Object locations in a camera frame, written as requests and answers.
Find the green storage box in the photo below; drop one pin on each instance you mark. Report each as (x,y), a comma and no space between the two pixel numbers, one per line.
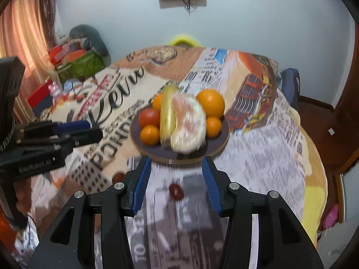
(83,67)

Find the large orange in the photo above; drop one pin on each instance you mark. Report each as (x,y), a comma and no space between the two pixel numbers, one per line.
(212,102)
(156,103)

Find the small mandarin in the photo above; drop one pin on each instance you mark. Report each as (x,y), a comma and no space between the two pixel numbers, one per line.
(150,135)
(213,127)

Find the yellow chair back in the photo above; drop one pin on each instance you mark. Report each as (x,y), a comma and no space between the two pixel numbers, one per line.
(184,40)

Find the dark blue backpack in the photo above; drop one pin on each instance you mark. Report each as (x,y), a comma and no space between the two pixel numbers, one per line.
(291,86)

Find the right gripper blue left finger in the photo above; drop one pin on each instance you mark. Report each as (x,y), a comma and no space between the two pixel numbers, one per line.
(69,241)

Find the red tomato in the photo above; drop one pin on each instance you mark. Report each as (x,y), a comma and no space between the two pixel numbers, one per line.
(149,117)

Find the red box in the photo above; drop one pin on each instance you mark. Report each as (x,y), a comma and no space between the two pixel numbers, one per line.
(41,98)

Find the pink slipper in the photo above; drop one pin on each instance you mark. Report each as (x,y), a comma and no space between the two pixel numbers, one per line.
(331,218)

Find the brown wooden door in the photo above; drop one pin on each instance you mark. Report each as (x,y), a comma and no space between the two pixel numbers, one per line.
(347,107)

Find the small mandarin front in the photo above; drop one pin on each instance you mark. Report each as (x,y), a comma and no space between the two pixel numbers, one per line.
(213,127)

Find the large orange front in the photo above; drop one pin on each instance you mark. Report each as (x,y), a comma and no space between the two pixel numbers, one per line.
(212,102)

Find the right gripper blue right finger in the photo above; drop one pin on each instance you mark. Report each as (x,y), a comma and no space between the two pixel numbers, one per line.
(283,241)

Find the newspaper print tablecloth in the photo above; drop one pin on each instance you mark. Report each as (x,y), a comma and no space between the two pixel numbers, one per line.
(176,228)

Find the peeled pomelo piece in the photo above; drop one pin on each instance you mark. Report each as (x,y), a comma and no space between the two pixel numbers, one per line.
(190,132)

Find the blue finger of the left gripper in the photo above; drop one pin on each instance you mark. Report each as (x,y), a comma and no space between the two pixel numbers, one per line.
(49,129)
(80,138)

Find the orange brown curtain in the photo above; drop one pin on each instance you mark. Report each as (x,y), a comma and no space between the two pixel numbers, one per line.
(24,33)

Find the dark red grape right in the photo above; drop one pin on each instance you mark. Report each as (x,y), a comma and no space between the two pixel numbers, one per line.
(176,192)

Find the dark purple round plate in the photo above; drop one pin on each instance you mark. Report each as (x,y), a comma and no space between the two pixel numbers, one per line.
(211,147)

